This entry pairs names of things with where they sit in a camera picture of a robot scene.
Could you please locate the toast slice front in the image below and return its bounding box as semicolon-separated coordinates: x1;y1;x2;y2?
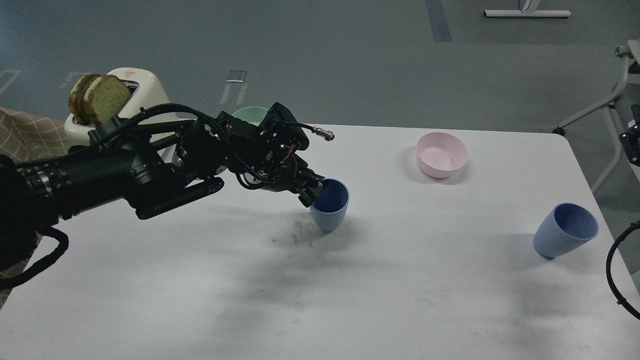
82;74;132;126

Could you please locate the grey floor plate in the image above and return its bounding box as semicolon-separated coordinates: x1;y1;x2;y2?
225;69;248;84

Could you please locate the beige checked cloth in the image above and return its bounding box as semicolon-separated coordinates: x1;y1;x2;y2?
0;107;71;162

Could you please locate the toast slice back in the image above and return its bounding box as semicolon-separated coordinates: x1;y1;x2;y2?
68;73;102;125

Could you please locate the white chair frame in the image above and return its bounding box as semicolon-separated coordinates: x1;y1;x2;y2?
552;39;640;193

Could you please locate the green bowl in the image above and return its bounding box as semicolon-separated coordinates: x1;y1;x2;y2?
232;105;269;126

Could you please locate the black cable loop right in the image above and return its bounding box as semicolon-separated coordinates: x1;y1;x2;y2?
605;221;640;321

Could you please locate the toast slice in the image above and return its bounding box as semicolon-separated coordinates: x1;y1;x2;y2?
68;73;102;125
82;74;132;126

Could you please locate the pink bowl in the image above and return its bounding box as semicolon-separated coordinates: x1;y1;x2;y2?
415;132;469;179

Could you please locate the blue cup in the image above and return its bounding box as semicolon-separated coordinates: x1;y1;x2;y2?
310;178;350;233
532;202;600;259

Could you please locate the cream toaster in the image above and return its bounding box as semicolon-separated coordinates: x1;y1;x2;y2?
64;67;170;146

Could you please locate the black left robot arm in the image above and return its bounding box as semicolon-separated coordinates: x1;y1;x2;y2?
0;102;335;290

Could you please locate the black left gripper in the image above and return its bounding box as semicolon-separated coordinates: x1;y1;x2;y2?
220;102;326;208

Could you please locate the white table leg base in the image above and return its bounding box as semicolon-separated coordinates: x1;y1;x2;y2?
483;0;572;19

